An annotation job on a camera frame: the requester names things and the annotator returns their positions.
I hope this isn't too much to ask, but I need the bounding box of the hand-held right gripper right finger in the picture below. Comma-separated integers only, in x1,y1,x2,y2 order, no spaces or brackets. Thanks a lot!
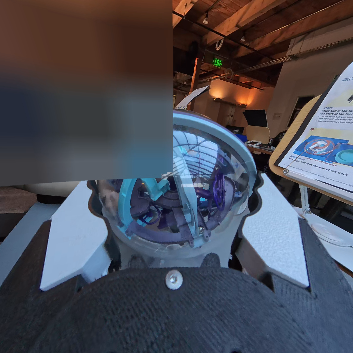
229,172,311,289

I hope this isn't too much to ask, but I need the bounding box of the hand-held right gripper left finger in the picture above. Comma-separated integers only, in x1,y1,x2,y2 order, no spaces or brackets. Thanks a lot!
39,180,123,292

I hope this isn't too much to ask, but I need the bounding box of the clear plastic maze ball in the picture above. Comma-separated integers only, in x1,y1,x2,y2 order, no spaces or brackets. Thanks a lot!
95,110,257,260

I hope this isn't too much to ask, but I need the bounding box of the brown flat object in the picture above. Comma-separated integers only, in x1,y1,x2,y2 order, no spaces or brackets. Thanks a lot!
0,186,38,215

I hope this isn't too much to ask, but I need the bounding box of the pale wooden chair back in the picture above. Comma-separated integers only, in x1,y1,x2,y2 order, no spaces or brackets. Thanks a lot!
245,125,270,144

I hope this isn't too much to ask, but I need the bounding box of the wooden sheet stand board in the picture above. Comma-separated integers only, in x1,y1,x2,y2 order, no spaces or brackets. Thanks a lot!
269,95,353,199

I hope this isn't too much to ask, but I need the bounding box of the printed instruction sheet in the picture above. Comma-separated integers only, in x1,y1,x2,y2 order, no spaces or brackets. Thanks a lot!
277,62,353,193

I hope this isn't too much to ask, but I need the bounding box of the black panel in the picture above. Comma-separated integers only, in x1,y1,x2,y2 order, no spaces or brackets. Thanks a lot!
243,109,268,128

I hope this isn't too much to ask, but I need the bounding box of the tilted white paper sheet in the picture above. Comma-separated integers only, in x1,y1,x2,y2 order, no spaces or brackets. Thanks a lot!
175,85,210,110

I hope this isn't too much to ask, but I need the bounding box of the white stand post with base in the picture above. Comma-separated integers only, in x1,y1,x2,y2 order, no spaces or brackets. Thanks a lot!
294,184,353,244

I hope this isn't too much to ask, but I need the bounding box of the wooden support post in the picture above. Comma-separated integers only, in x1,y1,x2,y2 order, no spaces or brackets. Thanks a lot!
190,57,202,111

